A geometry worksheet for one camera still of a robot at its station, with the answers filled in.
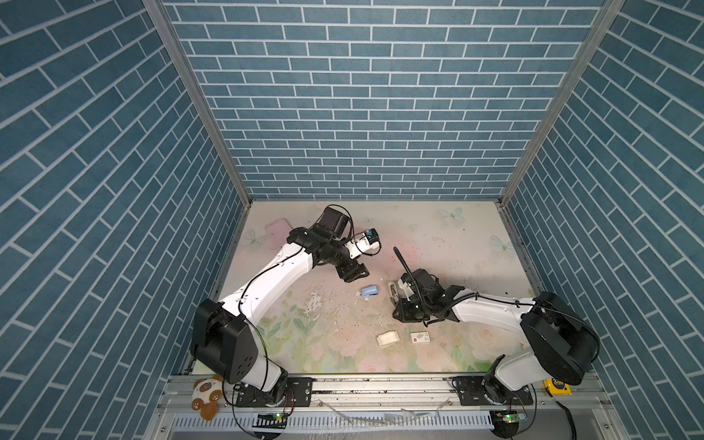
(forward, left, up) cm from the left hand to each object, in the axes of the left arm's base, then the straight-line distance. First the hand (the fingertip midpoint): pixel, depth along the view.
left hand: (361, 262), depth 80 cm
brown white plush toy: (-30, +41, -16) cm, 54 cm away
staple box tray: (-16, -8, -19) cm, 26 cm away
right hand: (-9, -10, -16) cm, 21 cm away
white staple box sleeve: (-16, -18, -16) cm, 29 cm away
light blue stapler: (-1, -3, -16) cm, 16 cm away
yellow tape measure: (-31, -53, -15) cm, 64 cm away
